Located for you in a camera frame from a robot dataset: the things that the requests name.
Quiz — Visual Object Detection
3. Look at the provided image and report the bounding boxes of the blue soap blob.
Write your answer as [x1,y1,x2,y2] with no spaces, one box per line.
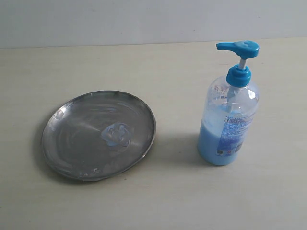
[100,122,134,147]

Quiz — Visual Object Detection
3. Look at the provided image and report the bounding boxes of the clear blue pump soap bottle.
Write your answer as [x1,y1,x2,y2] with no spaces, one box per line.
[197,40,260,166]

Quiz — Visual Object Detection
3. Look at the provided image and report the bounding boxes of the round stainless steel plate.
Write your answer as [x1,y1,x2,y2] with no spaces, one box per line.
[41,91,156,182]

